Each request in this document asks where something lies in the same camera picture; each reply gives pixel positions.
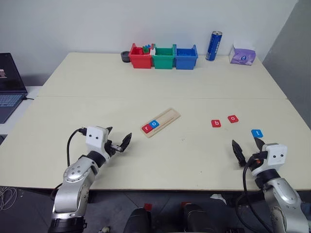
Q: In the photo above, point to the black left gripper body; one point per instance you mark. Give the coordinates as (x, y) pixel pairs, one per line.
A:
(110, 148)

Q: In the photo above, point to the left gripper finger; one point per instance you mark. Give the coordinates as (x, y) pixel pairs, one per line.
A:
(126, 143)
(109, 129)

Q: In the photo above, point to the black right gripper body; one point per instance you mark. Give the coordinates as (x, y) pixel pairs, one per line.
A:
(260, 156)

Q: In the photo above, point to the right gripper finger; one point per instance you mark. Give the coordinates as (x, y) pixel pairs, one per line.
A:
(239, 153)
(259, 145)

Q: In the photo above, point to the blue letter tile t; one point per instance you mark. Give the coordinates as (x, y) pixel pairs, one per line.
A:
(257, 133)

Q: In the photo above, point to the red letter tile o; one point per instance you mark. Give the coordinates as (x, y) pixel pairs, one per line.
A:
(233, 119)

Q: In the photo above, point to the red letter tile b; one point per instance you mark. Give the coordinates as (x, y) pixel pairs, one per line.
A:
(216, 123)

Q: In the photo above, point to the wooden letter tray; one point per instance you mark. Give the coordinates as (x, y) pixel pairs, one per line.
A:
(167, 116)

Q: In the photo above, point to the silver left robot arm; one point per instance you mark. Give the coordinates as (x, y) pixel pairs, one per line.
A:
(73, 189)

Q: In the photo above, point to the red letter tile r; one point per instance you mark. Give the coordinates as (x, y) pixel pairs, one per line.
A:
(146, 128)

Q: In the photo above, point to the blue letter tile o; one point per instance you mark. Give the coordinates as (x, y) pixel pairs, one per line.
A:
(154, 124)

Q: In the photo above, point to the crumpled white paper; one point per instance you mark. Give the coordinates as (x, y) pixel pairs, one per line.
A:
(218, 197)

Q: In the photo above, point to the red floor tape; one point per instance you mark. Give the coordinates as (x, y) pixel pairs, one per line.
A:
(147, 206)
(185, 203)

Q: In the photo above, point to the dark grey round cup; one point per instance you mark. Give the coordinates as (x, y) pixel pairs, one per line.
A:
(125, 58)

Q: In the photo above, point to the red plastic bin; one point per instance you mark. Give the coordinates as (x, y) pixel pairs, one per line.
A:
(141, 61)

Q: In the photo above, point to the dark rounded shape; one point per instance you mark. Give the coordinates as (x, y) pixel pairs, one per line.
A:
(138, 221)
(195, 218)

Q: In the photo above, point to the white side table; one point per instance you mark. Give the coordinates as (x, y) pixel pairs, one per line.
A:
(32, 90)

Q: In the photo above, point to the green plastic bin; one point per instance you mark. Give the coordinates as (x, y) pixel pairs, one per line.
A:
(164, 62)

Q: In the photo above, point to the green toy brick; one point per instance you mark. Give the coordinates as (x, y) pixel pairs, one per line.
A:
(145, 50)

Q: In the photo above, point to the small white box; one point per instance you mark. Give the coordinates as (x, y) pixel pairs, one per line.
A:
(152, 52)

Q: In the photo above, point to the purple tissue pack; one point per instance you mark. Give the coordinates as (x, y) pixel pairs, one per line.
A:
(243, 57)

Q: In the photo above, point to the blue toy brick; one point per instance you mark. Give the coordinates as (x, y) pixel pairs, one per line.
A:
(146, 45)

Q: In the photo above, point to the blue plastic bin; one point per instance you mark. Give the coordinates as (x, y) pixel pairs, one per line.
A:
(185, 63)

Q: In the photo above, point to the blue drink can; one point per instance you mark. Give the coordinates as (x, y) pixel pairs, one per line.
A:
(213, 47)

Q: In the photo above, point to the dark laptop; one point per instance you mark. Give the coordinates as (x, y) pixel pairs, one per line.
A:
(9, 80)

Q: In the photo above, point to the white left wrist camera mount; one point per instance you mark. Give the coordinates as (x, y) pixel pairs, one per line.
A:
(94, 138)

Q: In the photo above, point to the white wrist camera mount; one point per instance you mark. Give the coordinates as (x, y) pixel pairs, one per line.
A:
(277, 157)
(94, 138)

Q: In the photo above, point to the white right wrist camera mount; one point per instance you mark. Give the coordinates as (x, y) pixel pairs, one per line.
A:
(277, 157)

